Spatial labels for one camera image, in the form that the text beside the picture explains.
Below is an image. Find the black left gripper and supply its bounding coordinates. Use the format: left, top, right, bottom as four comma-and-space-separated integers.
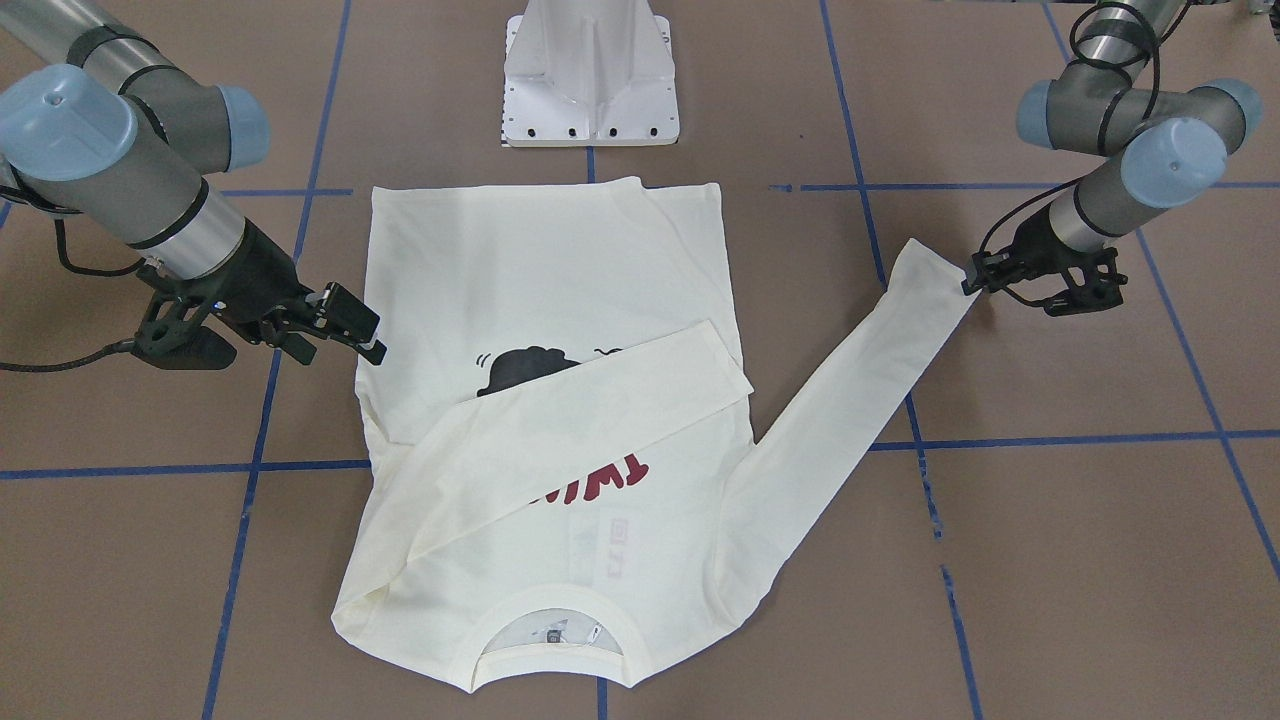
961, 211, 1079, 296

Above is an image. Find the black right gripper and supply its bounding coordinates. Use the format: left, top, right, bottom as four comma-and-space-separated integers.
205, 220, 388, 366

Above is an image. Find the cream long-sleeve cat shirt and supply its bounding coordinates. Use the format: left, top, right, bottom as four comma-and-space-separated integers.
332, 177, 972, 693

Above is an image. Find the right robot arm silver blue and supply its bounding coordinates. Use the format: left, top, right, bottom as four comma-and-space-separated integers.
1, 1, 387, 370

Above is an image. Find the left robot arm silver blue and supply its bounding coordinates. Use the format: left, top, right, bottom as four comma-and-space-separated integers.
961, 1, 1265, 316

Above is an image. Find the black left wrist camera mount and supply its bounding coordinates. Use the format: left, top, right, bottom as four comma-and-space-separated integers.
1034, 247, 1128, 316

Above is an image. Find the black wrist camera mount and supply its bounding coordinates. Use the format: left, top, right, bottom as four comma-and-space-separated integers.
1034, 247, 1128, 316
128, 290, 237, 372

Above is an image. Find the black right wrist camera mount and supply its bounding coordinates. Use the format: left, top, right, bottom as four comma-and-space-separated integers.
128, 290, 237, 372

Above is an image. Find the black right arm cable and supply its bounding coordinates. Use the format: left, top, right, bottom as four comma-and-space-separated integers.
0, 215, 141, 375

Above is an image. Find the white pedestal column base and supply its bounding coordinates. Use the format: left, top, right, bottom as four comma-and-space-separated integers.
500, 1, 681, 149

